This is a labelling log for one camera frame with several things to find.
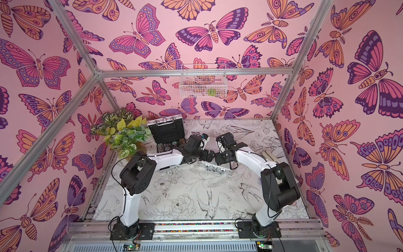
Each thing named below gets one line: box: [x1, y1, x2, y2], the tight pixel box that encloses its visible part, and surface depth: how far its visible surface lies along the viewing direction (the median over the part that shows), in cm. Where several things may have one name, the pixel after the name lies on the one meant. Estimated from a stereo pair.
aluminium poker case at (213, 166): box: [196, 159, 233, 176], surface depth 92 cm
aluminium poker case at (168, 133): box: [146, 114, 197, 172], surface depth 91 cm
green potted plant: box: [91, 107, 153, 160], surface depth 85 cm
